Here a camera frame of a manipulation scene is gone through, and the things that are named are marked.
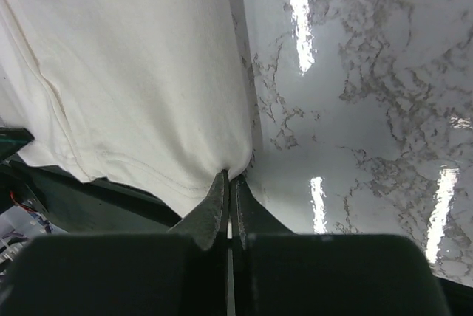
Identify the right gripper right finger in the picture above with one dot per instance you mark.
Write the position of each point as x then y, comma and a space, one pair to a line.
278, 272

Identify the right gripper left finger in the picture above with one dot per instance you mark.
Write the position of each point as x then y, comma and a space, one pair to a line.
182, 271

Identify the white Coca-Cola t-shirt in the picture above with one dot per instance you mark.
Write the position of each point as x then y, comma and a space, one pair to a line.
146, 93

